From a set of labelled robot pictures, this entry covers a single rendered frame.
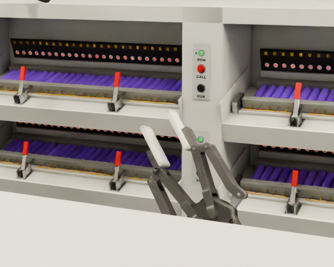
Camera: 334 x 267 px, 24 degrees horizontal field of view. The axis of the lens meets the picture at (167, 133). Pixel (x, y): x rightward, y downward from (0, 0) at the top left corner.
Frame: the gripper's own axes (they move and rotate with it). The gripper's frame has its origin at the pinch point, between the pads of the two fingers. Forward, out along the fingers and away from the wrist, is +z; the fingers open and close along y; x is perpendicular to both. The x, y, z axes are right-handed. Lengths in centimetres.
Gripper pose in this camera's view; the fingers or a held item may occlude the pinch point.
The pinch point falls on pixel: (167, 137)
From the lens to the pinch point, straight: 116.6
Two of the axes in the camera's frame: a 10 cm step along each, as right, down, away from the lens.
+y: 8.0, -5.2, -3.0
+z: -4.4, -8.5, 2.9
